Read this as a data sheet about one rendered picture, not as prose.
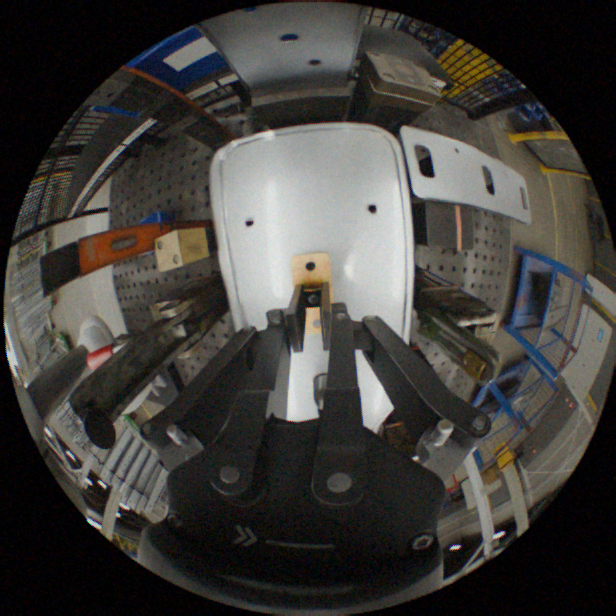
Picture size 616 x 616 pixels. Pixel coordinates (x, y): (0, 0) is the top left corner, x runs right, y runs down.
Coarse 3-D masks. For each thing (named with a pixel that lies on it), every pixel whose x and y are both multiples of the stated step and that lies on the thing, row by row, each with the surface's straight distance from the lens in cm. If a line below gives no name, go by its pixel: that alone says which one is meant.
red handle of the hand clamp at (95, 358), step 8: (176, 328) 22; (184, 328) 22; (168, 336) 22; (176, 336) 22; (184, 336) 22; (112, 344) 26; (120, 344) 25; (96, 352) 27; (104, 352) 26; (112, 352) 26; (88, 360) 28; (96, 360) 27; (104, 360) 26
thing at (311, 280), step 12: (324, 252) 20; (300, 264) 20; (324, 264) 20; (300, 276) 20; (312, 276) 20; (324, 276) 20; (312, 288) 20; (312, 300) 20; (312, 312) 21; (312, 324) 22
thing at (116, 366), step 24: (192, 312) 23; (144, 336) 19; (192, 336) 23; (120, 360) 18; (144, 360) 20; (168, 360) 20; (96, 384) 17; (120, 384) 19; (144, 384) 19; (72, 408) 17; (96, 408) 16; (120, 408) 18; (96, 432) 15
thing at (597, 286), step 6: (588, 276) 783; (594, 282) 778; (600, 282) 779; (594, 288) 777; (600, 288) 776; (606, 288) 776; (588, 294) 948; (594, 294) 775; (600, 294) 774; (606, 294) 775; (612, 294) 777; (600, 300) 773; (606, 300) 774; (612, 300) 776; (606, 306) 773; (612, 306) 776; (612, 312) 775
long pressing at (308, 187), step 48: (240, 144) 26; (288, 144) 24; (336, 144) 24; (384, 144) 25; (240, 192) 23; (288, 192) 22; (336, 192) 22; (384, 192) 23; (240, 240) 23; (288, 240) 22; (336, 240) 22; (384, 240) 23; (240, 288) 24; (288, 288) 23; (336, 288) 22; (384, 288) 24
